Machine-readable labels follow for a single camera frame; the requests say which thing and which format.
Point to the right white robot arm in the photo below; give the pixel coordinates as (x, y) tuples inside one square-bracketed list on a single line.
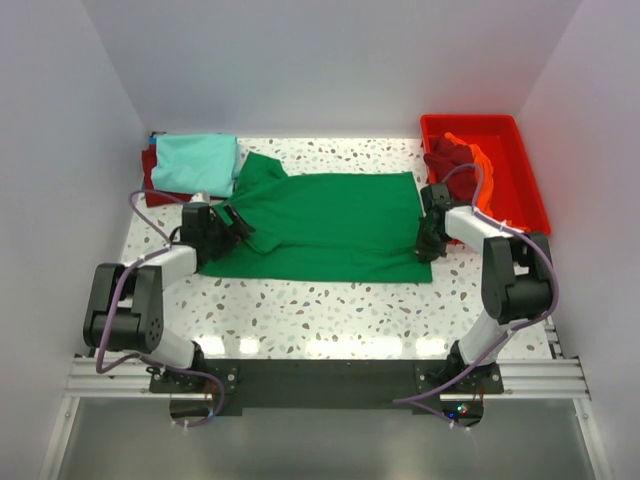
[(518, 286)]

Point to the folded teal t-shirt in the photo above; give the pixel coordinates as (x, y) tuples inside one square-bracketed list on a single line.
[(189, 164)]

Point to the orange t-shirt in bin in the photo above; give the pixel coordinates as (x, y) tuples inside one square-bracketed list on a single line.
[(485, 196)]

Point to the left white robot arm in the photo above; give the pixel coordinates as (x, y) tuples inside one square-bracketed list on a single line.
[(125, 318)]

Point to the maroon t-shirt in bin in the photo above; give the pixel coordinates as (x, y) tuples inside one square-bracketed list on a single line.
[(443, 157)]

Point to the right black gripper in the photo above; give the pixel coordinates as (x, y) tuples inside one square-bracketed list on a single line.
[(425, 252)]

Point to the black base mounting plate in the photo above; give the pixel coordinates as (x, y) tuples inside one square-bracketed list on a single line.
[(229, 387)]

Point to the folded dark red t-shirt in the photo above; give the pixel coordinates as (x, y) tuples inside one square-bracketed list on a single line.
[(156, 198)]

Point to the red plastic bin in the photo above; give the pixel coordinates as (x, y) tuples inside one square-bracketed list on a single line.
[(516, 197)]

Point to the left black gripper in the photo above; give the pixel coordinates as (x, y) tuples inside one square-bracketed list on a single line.
[(238, 231)]

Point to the green t-shirt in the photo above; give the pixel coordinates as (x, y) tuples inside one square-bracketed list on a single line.
[(324, 227)]

